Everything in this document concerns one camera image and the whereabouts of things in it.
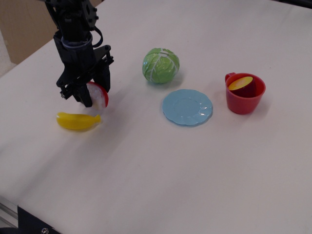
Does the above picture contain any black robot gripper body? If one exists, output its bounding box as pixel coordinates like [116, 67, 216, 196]
[54, 30, 114, 99]

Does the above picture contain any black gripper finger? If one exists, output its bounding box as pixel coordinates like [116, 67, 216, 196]
[72, 83, 93, 107]
[93, 64, 111, 93]

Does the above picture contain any white and red toy sushi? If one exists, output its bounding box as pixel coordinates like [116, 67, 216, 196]
[87, 81, 109, 113]

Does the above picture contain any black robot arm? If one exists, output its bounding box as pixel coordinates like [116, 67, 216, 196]
[45, 0, 114, 109]

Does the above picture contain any light blue toy plate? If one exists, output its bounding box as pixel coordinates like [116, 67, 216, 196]
[162, 89, 213, 126]

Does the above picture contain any yellow toy banana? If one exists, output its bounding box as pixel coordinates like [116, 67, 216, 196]
[56, 112, 101, 130]

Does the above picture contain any green toy cabbage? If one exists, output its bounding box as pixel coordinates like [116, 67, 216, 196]
[142, 48, 180, 84]

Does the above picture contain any brown cardboard box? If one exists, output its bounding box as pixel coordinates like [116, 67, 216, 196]
[0, 0, 100, 64]

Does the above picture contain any red toy cup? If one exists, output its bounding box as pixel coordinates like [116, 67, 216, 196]
[225, 73, 266, 115]

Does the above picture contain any purple and yellow toy fruit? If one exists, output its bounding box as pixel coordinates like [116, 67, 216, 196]
[228, 76, 256, 98]

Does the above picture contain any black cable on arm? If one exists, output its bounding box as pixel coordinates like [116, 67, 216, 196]
[92, 25, 103, 48]

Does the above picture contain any aluminium table frame rail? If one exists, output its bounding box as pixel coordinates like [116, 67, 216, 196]
[0, 196, 18, 228]

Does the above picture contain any black corner bracket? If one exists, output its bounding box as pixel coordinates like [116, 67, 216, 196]
[18, 206, 61, 234]

